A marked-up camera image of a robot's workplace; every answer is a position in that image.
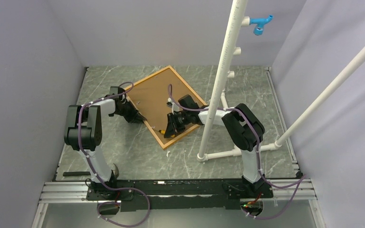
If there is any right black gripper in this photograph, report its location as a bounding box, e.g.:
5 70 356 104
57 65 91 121
164 111 191 138

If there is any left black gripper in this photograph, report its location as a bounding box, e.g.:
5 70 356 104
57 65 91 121
115 101 146 124

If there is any orange picture frame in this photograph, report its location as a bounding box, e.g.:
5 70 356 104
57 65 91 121
127 66 206 150

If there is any orange handled screwdriver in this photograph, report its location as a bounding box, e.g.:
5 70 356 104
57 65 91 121
152 126 166 135

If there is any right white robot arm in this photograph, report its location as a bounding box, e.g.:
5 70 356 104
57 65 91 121
159 95 265 197

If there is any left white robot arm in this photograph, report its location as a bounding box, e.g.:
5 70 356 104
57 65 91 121
64 86 146 200

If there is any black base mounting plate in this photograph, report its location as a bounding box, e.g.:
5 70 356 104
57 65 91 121
86 178 274 212

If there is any black rod on table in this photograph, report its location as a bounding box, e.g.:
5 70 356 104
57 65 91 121
62 171 90 177

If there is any white pvc pipe stand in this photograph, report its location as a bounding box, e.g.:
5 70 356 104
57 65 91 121
197 0 365 162

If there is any blue pipe fitting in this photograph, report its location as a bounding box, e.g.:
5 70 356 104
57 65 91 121
250 15 274 36

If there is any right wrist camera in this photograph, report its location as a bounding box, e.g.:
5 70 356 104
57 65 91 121
166 97 180 113

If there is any aluminium rail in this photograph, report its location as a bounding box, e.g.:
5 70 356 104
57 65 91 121
39 179 317 203

